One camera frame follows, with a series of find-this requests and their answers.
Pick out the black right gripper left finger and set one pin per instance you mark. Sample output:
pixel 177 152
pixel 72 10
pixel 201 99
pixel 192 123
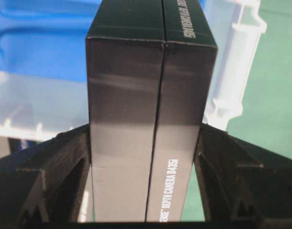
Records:
pixel 45 182

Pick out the black RealSense box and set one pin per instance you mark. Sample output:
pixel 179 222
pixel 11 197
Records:
pixel 149 69

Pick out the blue liner sheet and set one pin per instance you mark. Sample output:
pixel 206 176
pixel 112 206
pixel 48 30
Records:
pixel 45 38

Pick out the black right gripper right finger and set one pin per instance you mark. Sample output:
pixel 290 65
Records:
pixel 242 184

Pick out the clear plastic storage case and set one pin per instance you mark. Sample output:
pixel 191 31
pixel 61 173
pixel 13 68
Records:
pixel 37 108

